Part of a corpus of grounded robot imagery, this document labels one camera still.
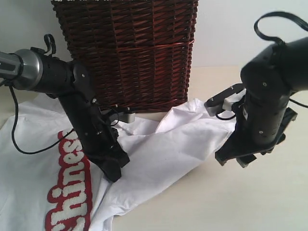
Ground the white t-shirt red lettering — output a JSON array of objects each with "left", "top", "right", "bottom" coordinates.
[{"left": 0, "top": 95, "right": 235, "bottom": 231}]

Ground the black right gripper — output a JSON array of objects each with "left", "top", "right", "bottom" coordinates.
[{"left": 204, "top": 83, "right": 291, "bottom": 168}]

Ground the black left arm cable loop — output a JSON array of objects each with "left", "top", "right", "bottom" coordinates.
[{"left": 42, "top": 33, "right": 57, "bottom": 56}]

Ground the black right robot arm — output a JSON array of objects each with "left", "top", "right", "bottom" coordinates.
[{"left": 204, "top": 38, "right": 308, "bottom": 167}]

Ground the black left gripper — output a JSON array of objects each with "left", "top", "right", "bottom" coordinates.
[{"left": 59, "top": 94, "right": 135, "bottom": 182}]

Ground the dark red wicker basket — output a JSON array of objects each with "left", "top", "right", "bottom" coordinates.
[{"left": 51, "top": 0, "right": 199, "bottom": 113}]

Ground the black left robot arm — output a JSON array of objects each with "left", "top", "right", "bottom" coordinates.
[{"left": 0, "top": 48, "right": 135, "bottom": 182}]

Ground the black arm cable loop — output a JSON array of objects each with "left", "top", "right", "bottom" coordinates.
[
  {"left": 42, "top": 33, "right": 57, "bottom": 56},
  {"left": 254, "top": 11, "right": 308, "bottom": 46}
]

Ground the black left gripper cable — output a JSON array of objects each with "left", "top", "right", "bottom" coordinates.
[{"left": 9, "top": 84, "right": 77, "bottom": 154}]

